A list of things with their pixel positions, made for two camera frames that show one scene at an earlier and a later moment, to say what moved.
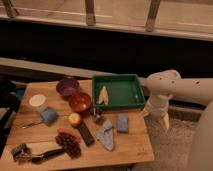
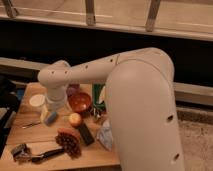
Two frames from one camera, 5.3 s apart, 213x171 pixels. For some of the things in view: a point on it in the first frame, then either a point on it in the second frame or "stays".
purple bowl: [68, 87] stays
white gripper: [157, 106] to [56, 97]
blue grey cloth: [105, 135] stays
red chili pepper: [69, 132] stays
